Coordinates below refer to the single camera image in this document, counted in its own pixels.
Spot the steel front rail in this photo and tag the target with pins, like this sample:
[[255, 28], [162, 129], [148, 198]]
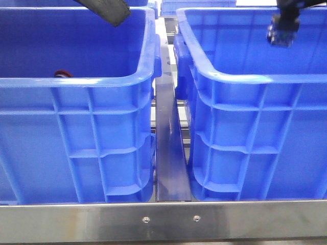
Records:
[[171, 221]]

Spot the red push button raised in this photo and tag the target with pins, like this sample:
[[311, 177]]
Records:
[[62, 74]]

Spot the blue back right bin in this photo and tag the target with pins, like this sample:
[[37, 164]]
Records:
[[168, 8]]

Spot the blue destination bin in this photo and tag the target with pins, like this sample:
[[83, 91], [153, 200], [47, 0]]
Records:
[[257, 112]]

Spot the blue back left bin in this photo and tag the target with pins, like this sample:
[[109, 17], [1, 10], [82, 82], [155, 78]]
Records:
[[66, 3]]

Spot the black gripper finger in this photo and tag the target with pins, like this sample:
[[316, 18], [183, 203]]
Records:
[[112, 11]]

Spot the blue source bin with buttons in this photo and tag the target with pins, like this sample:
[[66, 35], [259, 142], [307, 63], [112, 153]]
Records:
[[85, 139]]

